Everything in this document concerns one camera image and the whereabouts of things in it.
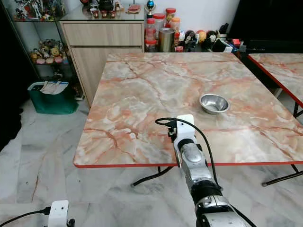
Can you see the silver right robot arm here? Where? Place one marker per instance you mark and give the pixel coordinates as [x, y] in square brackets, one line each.
[199, 175]

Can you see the stainless steel bowl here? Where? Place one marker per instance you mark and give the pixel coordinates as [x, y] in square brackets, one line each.
[214, 104]

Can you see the black metal table leg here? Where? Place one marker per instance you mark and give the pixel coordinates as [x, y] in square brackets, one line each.
[281, 178]
[151, 177]

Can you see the steel canister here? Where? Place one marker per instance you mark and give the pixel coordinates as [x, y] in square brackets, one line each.
[166, 40]

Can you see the orange round doll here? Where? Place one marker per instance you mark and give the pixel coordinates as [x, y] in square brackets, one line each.
[201, 36]

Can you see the tall pink jar red lid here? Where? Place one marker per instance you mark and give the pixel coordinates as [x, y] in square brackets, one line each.
[150, 34]

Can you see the black haired round doll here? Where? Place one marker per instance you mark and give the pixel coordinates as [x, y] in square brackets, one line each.
[211, 36]

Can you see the light wooden cabinet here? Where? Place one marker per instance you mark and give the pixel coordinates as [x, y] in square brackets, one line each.
[99, 56]

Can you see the small orange jar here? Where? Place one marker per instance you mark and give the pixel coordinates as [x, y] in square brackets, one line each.
[176, 24]

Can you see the clear jar red lid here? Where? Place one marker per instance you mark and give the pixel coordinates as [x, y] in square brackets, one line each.
[159, 21]

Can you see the orange snack jar red lid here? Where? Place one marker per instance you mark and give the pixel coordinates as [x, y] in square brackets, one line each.
[170, 14]

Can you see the small trophy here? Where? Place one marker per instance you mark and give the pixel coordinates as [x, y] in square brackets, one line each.
[150, 7]

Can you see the white papers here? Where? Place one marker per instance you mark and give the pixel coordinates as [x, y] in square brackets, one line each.
[54, 88]

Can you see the brown wooden ornament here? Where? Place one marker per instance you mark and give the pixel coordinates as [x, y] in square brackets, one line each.
[134, 8]

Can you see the black teapot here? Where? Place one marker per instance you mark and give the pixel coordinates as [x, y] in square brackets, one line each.
[105, 5]

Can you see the colourful plush figurine cluster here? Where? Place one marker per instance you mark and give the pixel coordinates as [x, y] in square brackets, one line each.
[49, 53]

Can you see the glass display shelf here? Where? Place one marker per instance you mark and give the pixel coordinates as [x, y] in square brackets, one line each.
[28, 28]

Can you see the robot model figure cluster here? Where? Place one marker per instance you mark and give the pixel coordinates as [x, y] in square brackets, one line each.
[38, 9]

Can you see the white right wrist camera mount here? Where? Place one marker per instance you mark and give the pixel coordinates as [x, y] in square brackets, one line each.
[184, 130]

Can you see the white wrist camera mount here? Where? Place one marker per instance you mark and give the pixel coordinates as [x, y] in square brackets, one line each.
[184, 130]
[58, 213]

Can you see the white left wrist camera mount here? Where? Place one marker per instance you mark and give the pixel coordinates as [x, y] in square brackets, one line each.
[58, 213]

